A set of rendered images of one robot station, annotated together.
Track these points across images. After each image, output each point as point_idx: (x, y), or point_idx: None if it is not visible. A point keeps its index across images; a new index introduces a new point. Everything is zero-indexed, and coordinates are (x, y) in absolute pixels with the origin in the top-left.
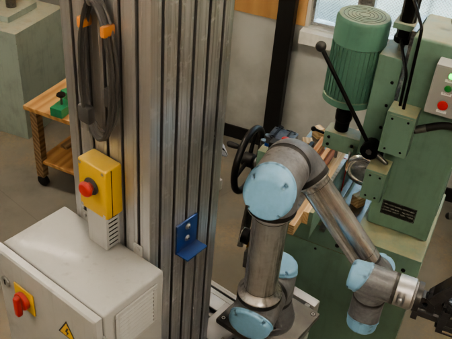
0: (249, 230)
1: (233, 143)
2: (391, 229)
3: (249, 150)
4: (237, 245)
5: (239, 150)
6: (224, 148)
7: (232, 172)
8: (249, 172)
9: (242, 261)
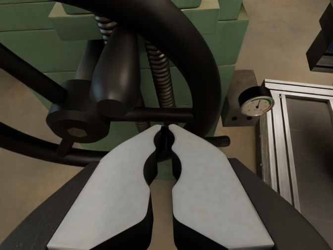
0: (257, 87)
1: (124, 56)
2: None
3: (55, 89)
4: (229, 145)
5: (177, 12)
6: (153, 132)
7: (221, 96)
8: (69, 161)
9: None
